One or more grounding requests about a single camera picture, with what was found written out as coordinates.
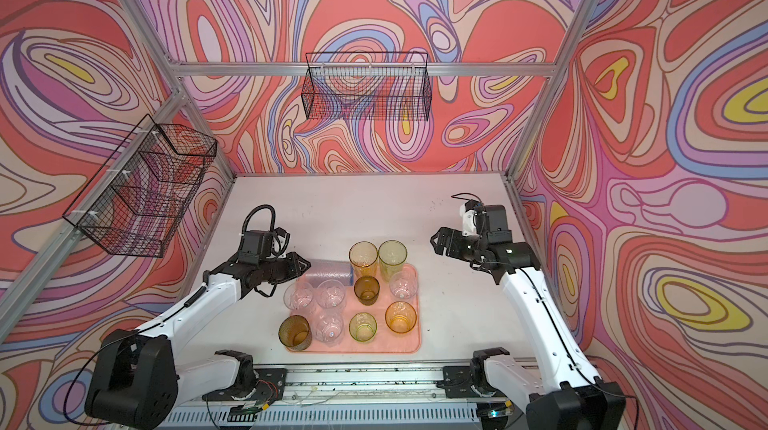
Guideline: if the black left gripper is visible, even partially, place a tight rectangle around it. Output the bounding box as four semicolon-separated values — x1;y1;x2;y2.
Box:
257;252;313;285

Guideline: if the clear glass small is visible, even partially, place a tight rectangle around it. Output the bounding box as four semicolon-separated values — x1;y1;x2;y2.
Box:
389;265;419;300

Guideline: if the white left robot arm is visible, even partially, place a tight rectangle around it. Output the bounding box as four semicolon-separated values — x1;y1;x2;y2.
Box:
84;228;311;429

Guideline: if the pink plastic tray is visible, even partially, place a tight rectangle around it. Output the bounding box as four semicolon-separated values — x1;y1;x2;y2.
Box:
287;275;421;355

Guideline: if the blue textured tall glass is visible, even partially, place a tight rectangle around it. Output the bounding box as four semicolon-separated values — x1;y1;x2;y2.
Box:
302;260;354;287

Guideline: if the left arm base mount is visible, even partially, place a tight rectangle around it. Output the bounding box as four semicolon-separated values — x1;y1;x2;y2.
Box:
202;350;288;405

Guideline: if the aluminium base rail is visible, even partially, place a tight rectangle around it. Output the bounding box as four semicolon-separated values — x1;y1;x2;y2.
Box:
113;360;613;430

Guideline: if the black wire basket left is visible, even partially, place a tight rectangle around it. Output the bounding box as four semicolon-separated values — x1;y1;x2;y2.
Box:
62;116;218;258

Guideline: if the dark olive dotted glass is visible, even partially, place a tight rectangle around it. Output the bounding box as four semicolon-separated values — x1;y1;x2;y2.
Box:
278;315;312;352

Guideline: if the clear faceted glass tumbler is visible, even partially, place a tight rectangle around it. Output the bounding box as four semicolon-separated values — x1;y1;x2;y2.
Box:
283;281;315;313

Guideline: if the small dark amber glass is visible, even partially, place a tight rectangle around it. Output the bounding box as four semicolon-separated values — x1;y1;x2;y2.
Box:
353;276;380;306

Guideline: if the amber glass tumbler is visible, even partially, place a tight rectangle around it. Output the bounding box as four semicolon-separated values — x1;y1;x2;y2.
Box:
385;301;418;335

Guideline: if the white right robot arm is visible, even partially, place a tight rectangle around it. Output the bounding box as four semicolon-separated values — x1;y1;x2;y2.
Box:
430;199;630;429

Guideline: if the black wire basket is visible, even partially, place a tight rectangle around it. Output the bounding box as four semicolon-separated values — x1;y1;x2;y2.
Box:
62;116;218;258
301;50;432;122

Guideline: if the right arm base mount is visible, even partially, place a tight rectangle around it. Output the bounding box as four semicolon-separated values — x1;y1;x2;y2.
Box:
436;347;510;399

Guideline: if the yellow-green tall glass back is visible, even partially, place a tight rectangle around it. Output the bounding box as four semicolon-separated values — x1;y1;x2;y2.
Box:
378;240;408;281

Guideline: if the yellow tall glass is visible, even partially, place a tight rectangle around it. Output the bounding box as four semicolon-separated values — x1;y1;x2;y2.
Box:
348;241;378;278

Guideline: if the green glass tumbler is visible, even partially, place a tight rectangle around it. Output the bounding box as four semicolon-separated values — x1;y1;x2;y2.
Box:
348;312;378;343

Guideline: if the black wire basket back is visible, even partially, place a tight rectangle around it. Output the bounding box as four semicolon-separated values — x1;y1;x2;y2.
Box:
301;50;432;122

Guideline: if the clear glass tumbler front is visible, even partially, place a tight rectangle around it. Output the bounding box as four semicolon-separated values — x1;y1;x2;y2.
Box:
311;309;345;346

